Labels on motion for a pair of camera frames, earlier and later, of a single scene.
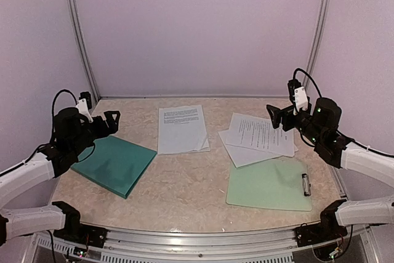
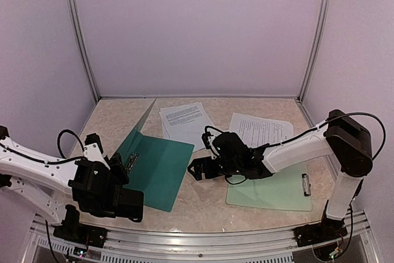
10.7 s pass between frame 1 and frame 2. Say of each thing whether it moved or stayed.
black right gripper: moved
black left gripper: moved
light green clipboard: stayed
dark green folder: moved
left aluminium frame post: stayed
